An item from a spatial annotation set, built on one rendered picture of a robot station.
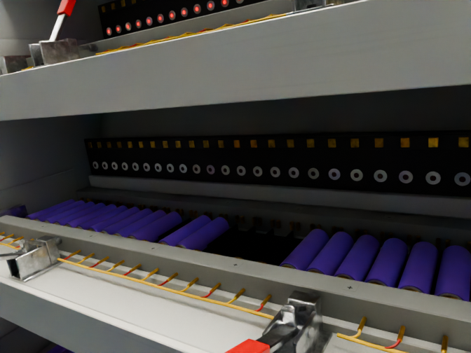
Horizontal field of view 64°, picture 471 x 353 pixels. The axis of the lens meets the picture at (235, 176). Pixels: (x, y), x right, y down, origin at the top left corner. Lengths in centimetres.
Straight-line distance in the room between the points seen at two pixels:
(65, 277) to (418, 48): 32
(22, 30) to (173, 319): 44
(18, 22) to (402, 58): 49
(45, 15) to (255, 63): 43
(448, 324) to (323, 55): 15
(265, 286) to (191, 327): 5
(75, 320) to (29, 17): 41
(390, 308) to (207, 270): 13
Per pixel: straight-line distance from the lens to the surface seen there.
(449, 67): 21
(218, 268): 28
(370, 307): 24
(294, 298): 23
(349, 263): 28
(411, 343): 24
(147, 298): 31
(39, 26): 61
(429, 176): 35
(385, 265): 28
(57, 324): 36
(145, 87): 29
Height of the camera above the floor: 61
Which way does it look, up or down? 3 degrees up
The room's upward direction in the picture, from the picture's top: 5 degrees clockwise
